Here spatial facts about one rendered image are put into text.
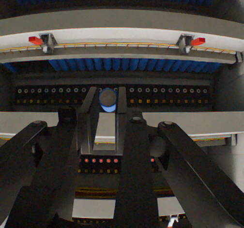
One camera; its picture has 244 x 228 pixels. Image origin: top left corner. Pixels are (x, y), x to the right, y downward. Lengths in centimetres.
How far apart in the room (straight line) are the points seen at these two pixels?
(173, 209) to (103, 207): 16
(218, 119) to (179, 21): 21
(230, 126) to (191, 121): 9
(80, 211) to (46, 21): 40
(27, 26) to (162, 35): 26
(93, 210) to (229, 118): 35
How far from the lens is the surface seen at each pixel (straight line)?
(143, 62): 45
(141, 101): 51
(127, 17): 37
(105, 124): 37
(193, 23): 40
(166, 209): 48
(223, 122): 43
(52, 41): 39
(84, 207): 46
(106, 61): 44
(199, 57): 43
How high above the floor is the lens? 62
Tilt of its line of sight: 9 degrees up
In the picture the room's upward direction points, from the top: 180 degrees counter-clockwise
